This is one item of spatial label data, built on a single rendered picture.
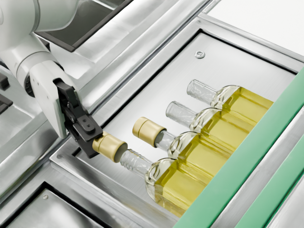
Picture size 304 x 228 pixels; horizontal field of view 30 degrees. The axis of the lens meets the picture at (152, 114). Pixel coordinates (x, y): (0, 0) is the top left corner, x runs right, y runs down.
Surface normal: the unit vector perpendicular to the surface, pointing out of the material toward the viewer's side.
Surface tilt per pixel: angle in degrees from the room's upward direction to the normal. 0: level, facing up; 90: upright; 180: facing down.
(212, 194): 90
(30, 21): 163
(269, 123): 90
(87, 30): 90
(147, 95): 90
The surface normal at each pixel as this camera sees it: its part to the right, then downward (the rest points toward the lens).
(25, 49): -0.15, -0.55
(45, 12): 0.64, 0.26
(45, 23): 0.50, 0.72
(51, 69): -0.02, -0.72
